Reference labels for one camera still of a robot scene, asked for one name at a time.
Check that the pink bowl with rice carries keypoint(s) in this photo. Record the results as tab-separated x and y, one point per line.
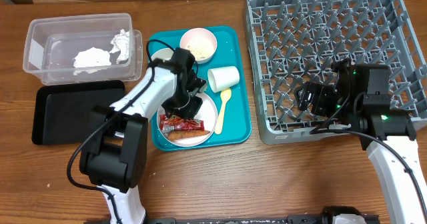
201	43

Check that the fried sausage stick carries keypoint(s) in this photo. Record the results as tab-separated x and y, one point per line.
178	135

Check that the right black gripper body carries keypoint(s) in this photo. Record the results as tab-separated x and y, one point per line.
323	103

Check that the grey dishwasher rack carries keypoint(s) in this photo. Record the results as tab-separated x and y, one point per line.
291	42

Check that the black plastic tray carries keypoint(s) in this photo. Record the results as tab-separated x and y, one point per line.
62	111

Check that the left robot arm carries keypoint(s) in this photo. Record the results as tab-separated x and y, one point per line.
114	154

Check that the red snack wrapper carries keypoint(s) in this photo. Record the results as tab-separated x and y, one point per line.
175	123

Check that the foil wrapper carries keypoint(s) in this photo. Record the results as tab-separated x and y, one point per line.
121	43

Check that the white paper cup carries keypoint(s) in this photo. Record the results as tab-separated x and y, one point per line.
221	78

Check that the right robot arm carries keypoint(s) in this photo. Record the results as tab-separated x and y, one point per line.
358	103

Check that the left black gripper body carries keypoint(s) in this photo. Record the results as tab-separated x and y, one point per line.
183	104

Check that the white napkin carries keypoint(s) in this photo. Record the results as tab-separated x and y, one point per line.
92	57

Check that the yellow plastic spoon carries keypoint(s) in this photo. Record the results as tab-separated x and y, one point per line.
225	95

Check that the white round plate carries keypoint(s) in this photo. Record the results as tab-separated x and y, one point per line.
207	113

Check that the teal serving tray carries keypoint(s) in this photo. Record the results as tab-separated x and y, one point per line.
237	121

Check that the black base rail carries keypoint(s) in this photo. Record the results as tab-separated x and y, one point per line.
329	214

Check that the clear plastic bin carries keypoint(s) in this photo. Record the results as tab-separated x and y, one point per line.
52	44

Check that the white bowl with food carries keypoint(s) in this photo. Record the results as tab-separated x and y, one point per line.
164	54

